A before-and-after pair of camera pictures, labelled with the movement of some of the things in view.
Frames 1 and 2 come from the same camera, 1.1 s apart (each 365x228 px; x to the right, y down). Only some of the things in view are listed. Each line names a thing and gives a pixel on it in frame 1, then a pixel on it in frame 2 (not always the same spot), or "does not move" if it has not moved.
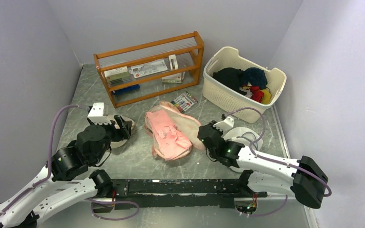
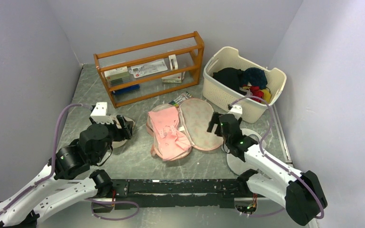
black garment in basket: (231, 77) does not move
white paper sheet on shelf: (148, 68) does not move
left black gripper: (120, 133) does not move
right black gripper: (211, 123) → (215, 119)
